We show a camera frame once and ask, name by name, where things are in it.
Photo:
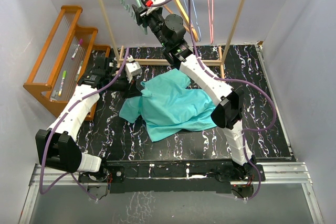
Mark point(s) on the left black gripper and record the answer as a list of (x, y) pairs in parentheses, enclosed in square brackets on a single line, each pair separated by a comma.
[(130, 88)]

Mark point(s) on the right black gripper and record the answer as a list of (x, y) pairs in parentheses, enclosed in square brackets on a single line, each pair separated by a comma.
[(142, 18)]

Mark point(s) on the teal t shirt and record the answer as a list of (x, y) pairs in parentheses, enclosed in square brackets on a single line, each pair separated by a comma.
[(167, 106)]

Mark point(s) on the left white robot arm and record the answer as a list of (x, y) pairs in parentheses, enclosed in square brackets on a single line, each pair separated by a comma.
[(56, 146)]

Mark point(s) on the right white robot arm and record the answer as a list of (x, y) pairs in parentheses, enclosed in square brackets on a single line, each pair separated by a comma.
[(228, 102)]

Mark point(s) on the dark green marker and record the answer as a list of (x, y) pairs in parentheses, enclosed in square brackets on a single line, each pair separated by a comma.
[(78, 71)]

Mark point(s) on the green cap marker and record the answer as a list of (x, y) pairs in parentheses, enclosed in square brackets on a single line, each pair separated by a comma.
[(62, 83)]

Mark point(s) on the purple cap marker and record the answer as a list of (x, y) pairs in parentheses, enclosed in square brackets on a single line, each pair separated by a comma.
[(77, 47)]

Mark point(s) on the orange wooden tiered rack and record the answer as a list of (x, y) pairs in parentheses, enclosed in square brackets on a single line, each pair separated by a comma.
[(55, 57)]

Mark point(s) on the grey small block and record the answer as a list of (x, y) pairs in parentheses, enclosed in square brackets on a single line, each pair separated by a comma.
[(54, 95)]

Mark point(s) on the pink wire hanger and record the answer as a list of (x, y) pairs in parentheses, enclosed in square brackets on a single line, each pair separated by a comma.
[(210, 4)]

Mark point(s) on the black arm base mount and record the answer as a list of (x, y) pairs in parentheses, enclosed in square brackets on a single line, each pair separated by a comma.
[(172, 175)]

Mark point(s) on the aluminium rail frame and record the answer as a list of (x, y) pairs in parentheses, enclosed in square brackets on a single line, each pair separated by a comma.
[(286, 196)]

